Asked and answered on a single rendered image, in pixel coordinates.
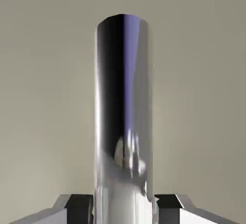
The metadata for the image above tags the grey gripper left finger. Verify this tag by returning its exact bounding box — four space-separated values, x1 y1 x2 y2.
8 194 95 224

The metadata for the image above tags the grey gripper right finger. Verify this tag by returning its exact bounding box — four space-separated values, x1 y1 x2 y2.
153 194 237 224

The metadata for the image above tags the curved silver metal handle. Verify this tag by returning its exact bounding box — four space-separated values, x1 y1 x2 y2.
93 13 160 224

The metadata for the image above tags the beige drawer front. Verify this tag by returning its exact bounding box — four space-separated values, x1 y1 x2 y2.
0 0 246 224

